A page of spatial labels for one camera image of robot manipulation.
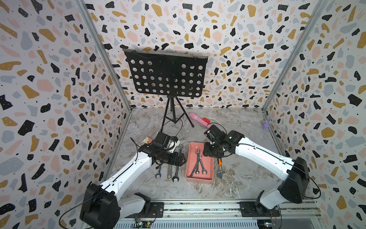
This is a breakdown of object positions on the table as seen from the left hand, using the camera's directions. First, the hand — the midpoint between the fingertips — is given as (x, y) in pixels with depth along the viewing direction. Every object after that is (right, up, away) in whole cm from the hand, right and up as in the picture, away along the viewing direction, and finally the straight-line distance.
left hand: (180, 159), depth 80 cm
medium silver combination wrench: (-14, -11, +7) cm, 19 cm away
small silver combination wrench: (+14, -9, +8) cm, 18 cm away
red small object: (+18, +22, +33) cm, 44 cm away
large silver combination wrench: (-3, -13, +8) cm, 15 cm away
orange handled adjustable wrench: (+23, -11, +7) cm, 27 cm away
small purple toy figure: (+62, +18, +27) cm, 70 cm away
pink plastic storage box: (+11, -8, +9) cm, 16 cm away
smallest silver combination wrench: (+10, -8, +8) cm, 15 cm away
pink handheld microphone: (+13, +22, +33) cm, 42 cm away
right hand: (+13, +3, -1) cm, 14 cm away
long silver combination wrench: (-7, -10, +8) cm, 14 cm away
